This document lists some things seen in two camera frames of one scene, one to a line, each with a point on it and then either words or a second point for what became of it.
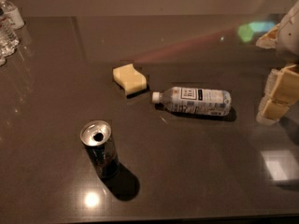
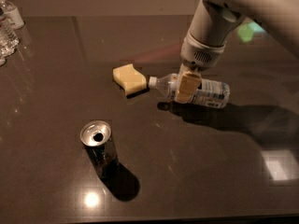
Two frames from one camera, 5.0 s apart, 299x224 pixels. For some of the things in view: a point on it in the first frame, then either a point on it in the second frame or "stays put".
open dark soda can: [96, 135] stays put
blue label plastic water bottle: [195, 100] to [211, 92]
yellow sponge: [129, 77] stays put
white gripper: [290, 37] to [199, 56]
